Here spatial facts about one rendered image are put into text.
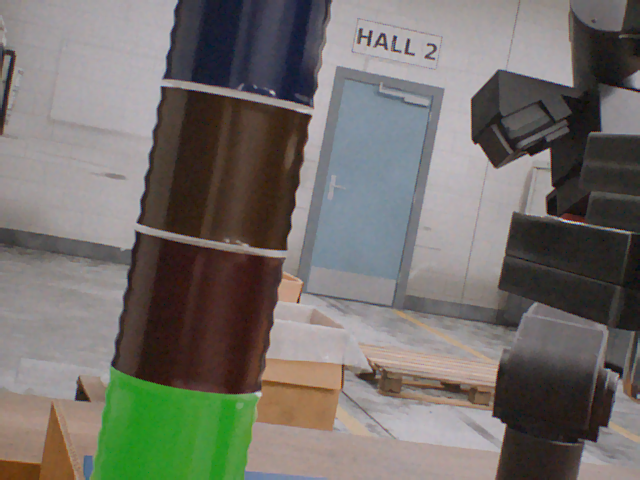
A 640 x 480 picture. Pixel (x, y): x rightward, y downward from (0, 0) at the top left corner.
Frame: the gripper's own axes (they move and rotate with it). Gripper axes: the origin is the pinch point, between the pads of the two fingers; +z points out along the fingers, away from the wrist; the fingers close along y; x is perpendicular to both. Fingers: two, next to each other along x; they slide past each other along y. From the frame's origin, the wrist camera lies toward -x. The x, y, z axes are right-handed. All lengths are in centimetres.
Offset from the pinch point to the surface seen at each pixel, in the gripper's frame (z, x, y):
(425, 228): -486, 402, -911
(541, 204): -501, 495, -845
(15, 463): 13.2, -37.2, -12.9
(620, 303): 14.6, -20.2, 28.7
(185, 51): 16, -40, 40
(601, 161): 5.2, -17.0, 23.3
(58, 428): 12.5, -35.6, -6.0
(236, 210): 19, -38, 40
